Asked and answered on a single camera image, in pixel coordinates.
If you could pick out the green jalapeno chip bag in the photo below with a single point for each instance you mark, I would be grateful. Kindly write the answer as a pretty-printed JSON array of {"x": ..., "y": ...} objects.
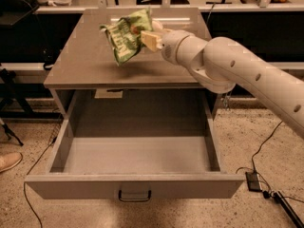
[{"x": 124, "y": 35}]

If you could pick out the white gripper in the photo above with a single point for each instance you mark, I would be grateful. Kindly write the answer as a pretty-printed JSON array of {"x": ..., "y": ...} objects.
[{"x": 170, "y": 47}]

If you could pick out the white paper label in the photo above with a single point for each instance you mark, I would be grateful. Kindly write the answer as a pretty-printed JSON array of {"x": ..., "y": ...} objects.
[{"x": 108, "y": 94}]

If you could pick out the black drawer handle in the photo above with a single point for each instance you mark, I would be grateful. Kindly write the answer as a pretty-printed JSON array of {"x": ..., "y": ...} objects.
[{"x": 134, "y": 197}]

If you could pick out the black power adapter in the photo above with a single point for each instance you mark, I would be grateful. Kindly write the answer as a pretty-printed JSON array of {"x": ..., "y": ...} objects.
[{"x": 253, "y": 182}]

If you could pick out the grey open drawer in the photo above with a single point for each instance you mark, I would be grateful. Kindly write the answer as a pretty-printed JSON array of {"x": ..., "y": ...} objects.
[{"x": 95, "y": 158}]

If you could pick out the white paper bowl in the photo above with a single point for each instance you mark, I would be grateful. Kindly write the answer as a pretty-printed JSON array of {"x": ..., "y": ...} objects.
[{"x": 157, "y": 25}]

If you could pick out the grey cabinet counter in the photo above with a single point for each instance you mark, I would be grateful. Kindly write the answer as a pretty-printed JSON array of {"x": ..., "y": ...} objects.
[{"x": 152, "y": 88}]

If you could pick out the tan shoe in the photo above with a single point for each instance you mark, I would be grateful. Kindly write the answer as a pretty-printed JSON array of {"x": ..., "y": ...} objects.
[{"x": 10, "y": 160}]

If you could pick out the black tripod stand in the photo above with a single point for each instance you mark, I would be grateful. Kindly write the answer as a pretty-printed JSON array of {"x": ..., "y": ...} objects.
[{"x": 7, "y": 78}]

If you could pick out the black bar on floor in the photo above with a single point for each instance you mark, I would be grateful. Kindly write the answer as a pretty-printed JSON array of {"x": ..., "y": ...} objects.
[{"x": 279, "y": 198}]

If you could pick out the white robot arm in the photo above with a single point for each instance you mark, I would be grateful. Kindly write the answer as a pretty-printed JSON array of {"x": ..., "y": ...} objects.
[{"x": 222, "y": 63}]

